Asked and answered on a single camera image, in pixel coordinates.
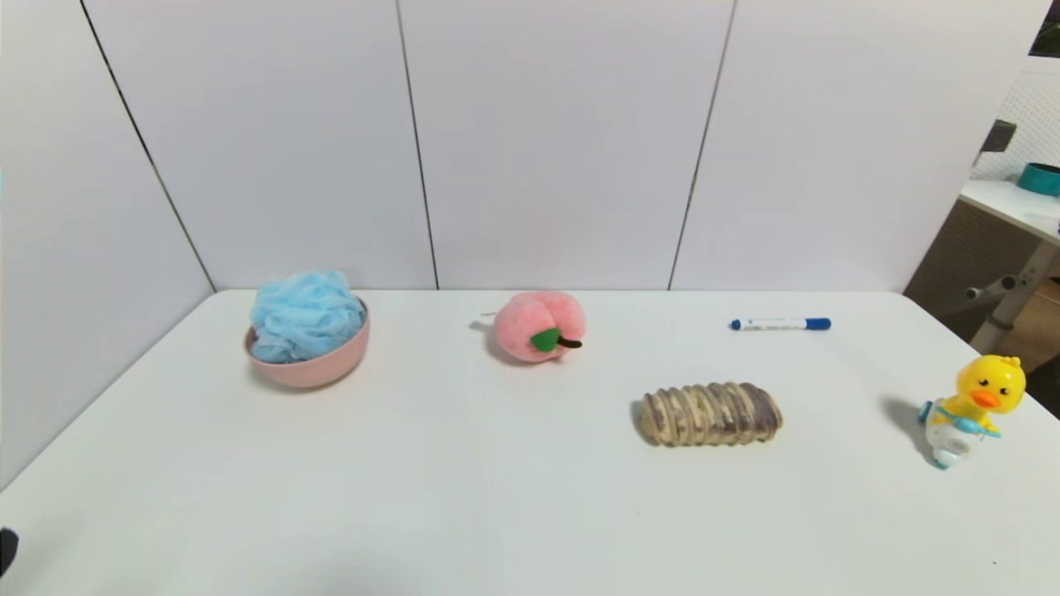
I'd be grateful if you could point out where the blue mesh bath sponge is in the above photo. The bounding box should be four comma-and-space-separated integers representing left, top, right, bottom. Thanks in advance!
249, 269, 367, 365

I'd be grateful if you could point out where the pink bowl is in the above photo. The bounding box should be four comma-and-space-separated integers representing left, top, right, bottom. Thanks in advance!
243, 296, 371, 390

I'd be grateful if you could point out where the pink plush peach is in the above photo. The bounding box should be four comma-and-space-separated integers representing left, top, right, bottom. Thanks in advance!
481, 290, 588, 365

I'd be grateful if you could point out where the striped brown bread loaf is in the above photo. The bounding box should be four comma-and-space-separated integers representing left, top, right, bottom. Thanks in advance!
638, 381, 784, 449

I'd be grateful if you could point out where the blue white marker pen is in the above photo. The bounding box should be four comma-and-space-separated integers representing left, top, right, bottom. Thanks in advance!
730, 317, 832, 332

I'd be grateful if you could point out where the yellow duck toy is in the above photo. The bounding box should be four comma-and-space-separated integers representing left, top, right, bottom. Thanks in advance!
918, 354, 1028, 470

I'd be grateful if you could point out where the white side desk top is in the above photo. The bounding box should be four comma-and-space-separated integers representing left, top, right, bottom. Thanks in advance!
959, 179, 1060, 246

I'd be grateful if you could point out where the dark grey mounted box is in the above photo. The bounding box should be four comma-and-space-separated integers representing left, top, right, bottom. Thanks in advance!
980, 119, 1019, 154

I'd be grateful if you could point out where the teal round container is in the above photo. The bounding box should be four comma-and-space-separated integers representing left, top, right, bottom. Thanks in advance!
1017, 161, 1060, 197

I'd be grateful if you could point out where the white pegboard panel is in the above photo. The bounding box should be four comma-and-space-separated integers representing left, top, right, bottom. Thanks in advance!
971, 70, 1060, 181

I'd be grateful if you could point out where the grey desk leg frame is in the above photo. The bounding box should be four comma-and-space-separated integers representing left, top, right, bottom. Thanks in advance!
965, 241, 1060, 355

